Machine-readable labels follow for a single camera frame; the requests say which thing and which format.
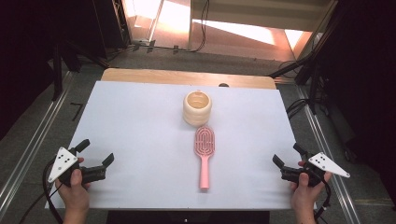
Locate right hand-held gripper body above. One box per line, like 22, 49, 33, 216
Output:
280, 151, 350, 188

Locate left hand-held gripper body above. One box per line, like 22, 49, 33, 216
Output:
47, 147, 107, 188

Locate pink hairbrush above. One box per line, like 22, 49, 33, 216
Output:
193, 125, 217, 190

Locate beige ribbed cup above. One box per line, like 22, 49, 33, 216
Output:
182, 90, 213, 128

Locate person's left hand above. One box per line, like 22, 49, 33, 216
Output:
55, 169, 92, 216

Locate person's right hand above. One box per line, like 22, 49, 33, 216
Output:
290, 173, 332, 215

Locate white table cover board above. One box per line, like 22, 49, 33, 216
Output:
45, 80, 318, 211

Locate black metal stand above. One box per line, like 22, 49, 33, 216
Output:
50, 38, 110, 102
268, 50, 326, 116

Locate wooden table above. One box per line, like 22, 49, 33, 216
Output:
101, 67, 277, 91

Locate aluminium floor rail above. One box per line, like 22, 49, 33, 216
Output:
0, 70, 77, 214
295, 85, 362, 224

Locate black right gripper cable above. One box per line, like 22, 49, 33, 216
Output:
312, 174, 332, 222

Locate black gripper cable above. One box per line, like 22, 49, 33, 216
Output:
312, 174, 332, 222
42, 159, 64, 224

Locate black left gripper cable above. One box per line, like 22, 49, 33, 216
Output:
42, 159, 64, 224

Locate black floor cables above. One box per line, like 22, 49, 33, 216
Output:
285, 98, 312, 120

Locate thin black floor cable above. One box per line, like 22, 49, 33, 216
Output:
18, 189, 50, 224

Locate black hanging cable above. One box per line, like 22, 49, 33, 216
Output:
174, 0, 210, 54

